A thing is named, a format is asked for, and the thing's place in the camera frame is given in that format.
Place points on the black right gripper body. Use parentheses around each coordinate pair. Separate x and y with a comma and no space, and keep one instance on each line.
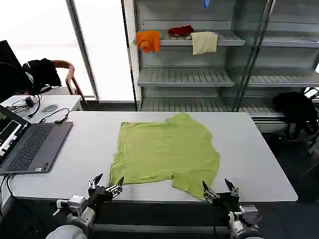
(226,200)

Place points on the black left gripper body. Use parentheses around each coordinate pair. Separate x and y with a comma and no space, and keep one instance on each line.
(98,195)

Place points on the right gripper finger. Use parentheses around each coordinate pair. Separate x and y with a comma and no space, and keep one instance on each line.
(232,189)
(209,193)

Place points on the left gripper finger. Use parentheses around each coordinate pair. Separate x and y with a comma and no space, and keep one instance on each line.
(94,179)
(115,189)

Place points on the green t-shirt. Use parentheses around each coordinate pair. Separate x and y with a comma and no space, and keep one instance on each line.
(164,152)

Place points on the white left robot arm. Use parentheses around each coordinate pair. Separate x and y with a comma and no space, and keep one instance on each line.
(74,224)

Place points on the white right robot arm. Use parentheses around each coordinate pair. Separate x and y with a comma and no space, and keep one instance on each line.
(245,221)

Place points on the grey laptop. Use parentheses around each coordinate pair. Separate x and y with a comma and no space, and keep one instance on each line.
(32,147)

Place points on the grey computer mouse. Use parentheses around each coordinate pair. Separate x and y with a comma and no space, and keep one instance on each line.
(48,108)

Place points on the white side desk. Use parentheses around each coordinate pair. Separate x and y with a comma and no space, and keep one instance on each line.
(62,100)

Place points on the black backpack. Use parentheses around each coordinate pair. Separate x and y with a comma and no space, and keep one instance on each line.
(294,109)

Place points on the small black charger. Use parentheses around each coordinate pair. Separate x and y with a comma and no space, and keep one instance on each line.
(29,102)

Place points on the brown wooden chair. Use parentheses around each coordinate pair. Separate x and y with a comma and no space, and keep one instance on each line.
(71,74)

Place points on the black jacket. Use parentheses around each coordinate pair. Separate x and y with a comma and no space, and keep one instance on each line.
(43,72)

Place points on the grey metal shelf rack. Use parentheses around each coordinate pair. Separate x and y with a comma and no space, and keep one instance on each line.
(189,62)

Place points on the black monitor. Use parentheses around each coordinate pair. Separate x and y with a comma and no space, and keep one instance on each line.
(8,56)

